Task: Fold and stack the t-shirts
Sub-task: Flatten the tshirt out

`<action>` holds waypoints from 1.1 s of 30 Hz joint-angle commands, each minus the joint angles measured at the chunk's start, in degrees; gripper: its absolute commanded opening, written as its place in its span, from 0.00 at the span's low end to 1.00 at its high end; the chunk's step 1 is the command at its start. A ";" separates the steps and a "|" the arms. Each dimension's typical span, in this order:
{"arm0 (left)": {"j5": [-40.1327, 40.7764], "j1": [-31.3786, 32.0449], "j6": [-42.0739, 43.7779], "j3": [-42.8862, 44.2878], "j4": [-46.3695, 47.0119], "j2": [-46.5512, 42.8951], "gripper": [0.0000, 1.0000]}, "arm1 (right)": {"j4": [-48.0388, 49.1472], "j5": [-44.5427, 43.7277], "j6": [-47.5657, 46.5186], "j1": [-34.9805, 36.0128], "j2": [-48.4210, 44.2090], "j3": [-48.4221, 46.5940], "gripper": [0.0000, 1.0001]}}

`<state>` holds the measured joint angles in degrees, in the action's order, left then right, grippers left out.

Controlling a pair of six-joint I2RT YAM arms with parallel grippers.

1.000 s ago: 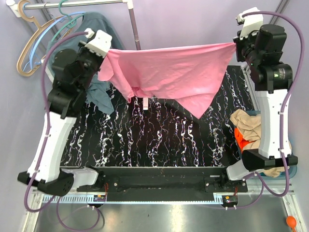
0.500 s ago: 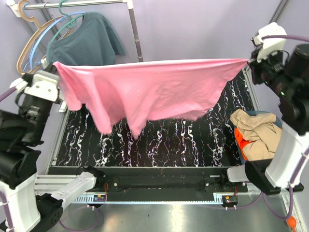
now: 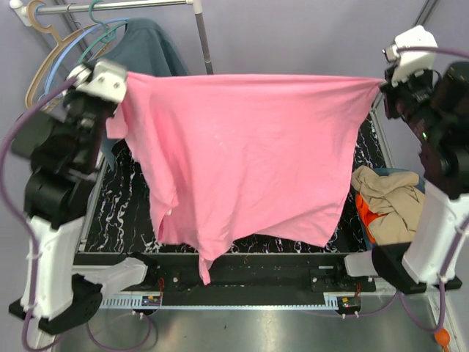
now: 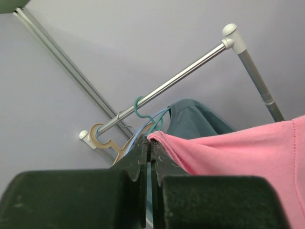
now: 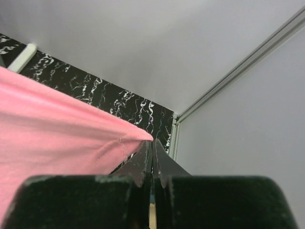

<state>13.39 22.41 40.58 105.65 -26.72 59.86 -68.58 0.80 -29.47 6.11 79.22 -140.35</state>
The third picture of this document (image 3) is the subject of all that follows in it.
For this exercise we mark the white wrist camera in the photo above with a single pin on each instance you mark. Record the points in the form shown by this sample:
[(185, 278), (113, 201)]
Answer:
[(411, 52), (105, 80)]

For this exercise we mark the orange ball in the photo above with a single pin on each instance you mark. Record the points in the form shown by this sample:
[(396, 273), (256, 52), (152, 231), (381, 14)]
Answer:
[(442, 337)]

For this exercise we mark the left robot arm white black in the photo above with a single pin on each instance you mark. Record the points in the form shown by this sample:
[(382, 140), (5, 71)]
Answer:
[(63, 155)]

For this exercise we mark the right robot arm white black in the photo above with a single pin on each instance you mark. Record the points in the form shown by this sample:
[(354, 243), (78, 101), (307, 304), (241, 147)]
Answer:
[(436, 111)]

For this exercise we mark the green hanger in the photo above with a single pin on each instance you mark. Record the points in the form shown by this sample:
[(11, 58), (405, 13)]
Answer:
[(108, 34)]

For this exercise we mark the white slotted cable duct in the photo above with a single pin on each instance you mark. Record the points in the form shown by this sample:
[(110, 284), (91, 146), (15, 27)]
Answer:
[(131, 302)]

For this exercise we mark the blue laundry basket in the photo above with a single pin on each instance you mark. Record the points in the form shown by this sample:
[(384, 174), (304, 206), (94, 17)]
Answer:
[(388, 171)]

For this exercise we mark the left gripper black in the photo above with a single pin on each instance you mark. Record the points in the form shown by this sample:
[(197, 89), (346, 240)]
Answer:
[(71, 93)]

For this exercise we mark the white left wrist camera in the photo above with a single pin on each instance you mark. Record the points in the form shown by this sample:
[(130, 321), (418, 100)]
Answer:
[(105, 80)]

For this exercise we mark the pink t-shirt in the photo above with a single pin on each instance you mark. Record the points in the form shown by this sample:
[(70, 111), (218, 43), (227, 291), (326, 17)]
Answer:
[(228, 156)]

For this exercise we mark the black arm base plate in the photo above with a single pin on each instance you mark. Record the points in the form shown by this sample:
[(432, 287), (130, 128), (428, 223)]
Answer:
[(253, 281)]

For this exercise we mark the metal clothes rack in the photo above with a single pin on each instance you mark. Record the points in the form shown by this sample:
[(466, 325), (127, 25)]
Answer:
[(197, 8)]

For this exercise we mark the beige garment in basket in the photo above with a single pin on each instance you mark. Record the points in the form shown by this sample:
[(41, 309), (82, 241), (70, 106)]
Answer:
[(397, 197)]

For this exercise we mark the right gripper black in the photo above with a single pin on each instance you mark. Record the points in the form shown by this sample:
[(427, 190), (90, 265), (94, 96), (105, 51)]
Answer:
[(390, 91)]

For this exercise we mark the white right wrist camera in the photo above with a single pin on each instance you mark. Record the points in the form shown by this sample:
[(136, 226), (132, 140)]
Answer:
[(411, 52)]

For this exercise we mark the teal t-shirt on hanger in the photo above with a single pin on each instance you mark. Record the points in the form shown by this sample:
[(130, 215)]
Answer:
[(145, 48)]

